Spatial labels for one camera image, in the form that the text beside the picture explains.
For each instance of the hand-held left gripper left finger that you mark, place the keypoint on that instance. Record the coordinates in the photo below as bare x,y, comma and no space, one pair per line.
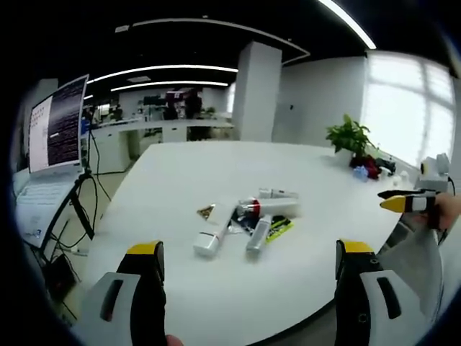
119,306

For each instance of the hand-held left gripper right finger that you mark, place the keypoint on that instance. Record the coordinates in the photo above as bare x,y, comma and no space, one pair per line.
374,302

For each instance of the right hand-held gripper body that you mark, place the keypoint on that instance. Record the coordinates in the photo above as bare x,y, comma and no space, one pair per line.
435,172

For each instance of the large white skincare tube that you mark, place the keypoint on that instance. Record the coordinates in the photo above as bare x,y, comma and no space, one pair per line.
212,236

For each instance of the green black skincare sachet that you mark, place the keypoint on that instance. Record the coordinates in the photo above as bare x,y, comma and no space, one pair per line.
279,229

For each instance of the slim white skincare tube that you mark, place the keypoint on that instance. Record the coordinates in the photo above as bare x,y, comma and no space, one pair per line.
279,193

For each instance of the gold skincare sachet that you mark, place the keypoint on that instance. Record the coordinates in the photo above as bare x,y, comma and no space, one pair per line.
207,211

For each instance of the white red-capped skincare tube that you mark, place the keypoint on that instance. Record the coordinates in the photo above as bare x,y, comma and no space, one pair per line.
273,207

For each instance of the silver skincare tube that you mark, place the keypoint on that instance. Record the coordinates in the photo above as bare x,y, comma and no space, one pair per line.
258,236

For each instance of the dark blue skincare sachet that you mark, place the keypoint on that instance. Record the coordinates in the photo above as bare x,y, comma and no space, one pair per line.
239,224

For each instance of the person's right hand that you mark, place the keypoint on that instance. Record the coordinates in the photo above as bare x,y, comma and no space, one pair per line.
450,210

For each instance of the person's left hand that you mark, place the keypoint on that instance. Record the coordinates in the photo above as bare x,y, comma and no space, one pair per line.
174,341

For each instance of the pile of colourful items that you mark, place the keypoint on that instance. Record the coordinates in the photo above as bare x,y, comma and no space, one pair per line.
371,167

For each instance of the green potted plant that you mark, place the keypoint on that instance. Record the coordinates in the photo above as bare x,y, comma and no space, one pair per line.
349,138

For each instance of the black tripod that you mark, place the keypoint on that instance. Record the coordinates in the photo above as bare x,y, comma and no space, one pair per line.
81,202

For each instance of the white laptop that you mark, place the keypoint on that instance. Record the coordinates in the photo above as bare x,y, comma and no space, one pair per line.
36,205

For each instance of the white office counter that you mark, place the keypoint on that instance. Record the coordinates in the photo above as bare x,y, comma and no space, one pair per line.
144,133

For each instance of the computer monitor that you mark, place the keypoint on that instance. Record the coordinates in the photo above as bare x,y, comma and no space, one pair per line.
57,126

